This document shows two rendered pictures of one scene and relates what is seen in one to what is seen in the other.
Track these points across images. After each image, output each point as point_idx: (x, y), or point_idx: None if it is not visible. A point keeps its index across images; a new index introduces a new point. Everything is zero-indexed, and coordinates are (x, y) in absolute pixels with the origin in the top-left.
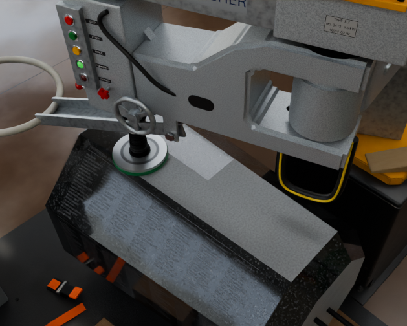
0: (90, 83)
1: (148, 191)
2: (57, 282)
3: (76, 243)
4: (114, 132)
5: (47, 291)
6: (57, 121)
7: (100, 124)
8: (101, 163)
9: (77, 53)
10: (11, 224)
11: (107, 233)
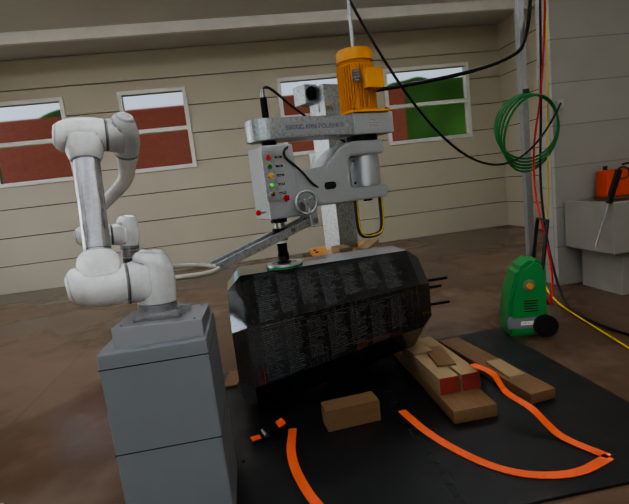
0: (276, 196)
1: (311, 269)
2: (257, 435)
3: (276, 350)
4: (255, 270)
5: (256, 444)
6: (235, 259)
7: (268, 242)
8: (269, 278)
9: (272, 176)
10: None
11: (306, 304)
